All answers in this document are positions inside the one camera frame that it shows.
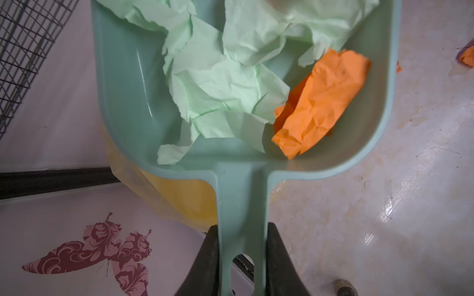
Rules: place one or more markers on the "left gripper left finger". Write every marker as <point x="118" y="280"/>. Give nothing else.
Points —
<point x="203" y="278"/>

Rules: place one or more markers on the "large orange paper scrap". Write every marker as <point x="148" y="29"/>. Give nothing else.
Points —
<point x="467" y="57"/>

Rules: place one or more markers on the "yellow-lined trash bin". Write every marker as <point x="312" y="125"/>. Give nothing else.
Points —
<point x="191" y="202"/>

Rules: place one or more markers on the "black wire basket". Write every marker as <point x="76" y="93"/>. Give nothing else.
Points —
<point x="29" y="29"/>

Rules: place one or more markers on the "green scrap right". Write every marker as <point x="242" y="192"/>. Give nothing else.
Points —
<point x="218" y="97"/>

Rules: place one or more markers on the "small orange scrap right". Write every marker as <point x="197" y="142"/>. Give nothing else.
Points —
<point x="316" y="104"/>

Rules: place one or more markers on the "pale green scrap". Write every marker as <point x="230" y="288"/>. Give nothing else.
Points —
<point x="256" y="31"/>

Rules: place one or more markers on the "green dustpan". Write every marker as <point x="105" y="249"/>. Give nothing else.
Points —
<point x="138" y="114"/>

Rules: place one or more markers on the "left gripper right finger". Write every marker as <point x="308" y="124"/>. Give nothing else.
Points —
<point x="281" y="276"/>

